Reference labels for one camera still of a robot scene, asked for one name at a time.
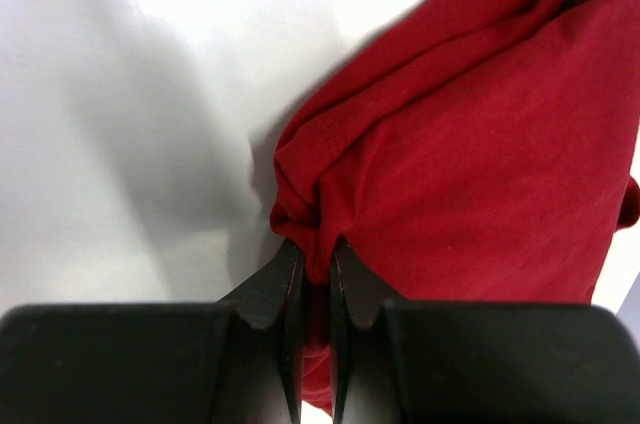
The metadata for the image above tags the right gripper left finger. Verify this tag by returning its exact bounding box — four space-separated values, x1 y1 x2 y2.
1 241 304 423

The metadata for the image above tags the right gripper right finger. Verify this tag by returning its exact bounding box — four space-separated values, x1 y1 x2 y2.
330 242 639 423

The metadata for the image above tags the dark red t-shirt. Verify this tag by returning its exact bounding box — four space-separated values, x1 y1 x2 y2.
270 0 639 411

